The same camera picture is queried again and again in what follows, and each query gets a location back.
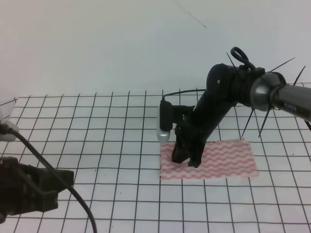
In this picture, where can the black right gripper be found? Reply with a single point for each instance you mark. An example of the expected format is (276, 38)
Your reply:
(210, 109)

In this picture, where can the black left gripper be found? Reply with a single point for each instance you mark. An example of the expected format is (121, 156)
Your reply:
(18, 183)

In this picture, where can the pink wavy striped towel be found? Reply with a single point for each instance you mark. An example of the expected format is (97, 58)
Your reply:
(223, 159)

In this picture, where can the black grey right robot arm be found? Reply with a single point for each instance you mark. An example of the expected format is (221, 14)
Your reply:
(228, 85)

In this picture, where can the white grid tablecloth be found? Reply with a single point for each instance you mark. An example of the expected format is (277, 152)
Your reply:
(109, 142)

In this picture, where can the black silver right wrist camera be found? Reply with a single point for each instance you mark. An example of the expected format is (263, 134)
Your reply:
(167, 115)

